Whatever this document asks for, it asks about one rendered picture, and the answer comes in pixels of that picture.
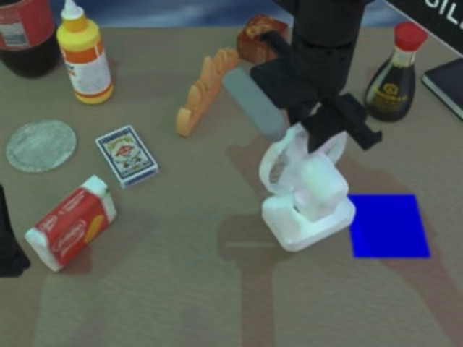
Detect soy sauce bottle red cap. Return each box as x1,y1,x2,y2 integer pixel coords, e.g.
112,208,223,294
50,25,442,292
363,21,430,123

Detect black sign white letters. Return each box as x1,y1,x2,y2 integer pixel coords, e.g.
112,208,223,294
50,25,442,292
382,0,463,58

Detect white small desk fan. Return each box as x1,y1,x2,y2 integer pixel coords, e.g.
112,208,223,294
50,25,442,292
259,121,357,253

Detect red white carton box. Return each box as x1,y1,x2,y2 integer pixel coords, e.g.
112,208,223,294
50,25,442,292
24,174,118,273

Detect blue playing card box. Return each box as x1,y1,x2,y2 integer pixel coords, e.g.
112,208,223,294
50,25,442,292
95,124,160,189

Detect blue square marker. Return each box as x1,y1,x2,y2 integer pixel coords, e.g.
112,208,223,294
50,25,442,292
347,193,432,260

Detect yellow bottle white nozzle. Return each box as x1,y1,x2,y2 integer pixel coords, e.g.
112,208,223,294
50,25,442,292
56,0,114,106

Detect orange toy bread rack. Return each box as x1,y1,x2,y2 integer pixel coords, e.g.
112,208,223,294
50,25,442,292
175,47,241,138

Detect black notebook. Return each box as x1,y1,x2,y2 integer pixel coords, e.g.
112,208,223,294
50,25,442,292
422,57,463,122

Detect dark cola bottle red label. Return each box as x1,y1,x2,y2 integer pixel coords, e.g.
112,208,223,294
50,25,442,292
0,0,63,79

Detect silver round disc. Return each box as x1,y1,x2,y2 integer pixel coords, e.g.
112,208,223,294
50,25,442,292
5,120,78,174

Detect brown red snack box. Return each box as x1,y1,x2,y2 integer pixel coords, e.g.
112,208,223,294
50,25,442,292
236,14,290,67

